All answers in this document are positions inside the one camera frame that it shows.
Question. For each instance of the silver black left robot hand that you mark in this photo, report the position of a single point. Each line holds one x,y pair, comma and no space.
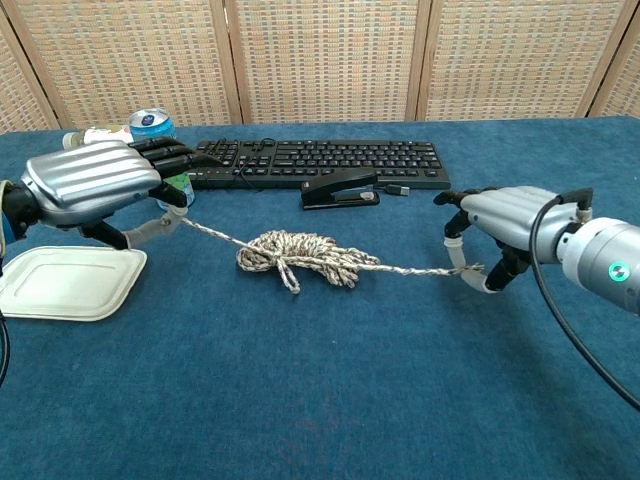
90,180

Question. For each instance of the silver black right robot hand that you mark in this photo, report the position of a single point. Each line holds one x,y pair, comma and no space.
515,215

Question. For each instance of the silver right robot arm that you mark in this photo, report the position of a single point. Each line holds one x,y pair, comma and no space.
600,255

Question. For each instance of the clear plastic tea bottle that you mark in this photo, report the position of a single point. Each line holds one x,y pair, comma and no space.
100,135

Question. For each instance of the blue drink can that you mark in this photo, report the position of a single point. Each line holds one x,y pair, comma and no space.
150,125

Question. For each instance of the white plastic tray lid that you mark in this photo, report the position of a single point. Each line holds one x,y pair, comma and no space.
65,290

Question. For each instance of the black computer keyboard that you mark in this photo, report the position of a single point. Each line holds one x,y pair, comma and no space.
350,160

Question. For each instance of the black stapler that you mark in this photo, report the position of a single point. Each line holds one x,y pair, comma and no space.
340,182

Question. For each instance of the blue carpet table cover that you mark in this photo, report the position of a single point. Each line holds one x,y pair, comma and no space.
350,380

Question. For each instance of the woven wooden folding screen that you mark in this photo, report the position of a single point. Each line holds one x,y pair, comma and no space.
320,60

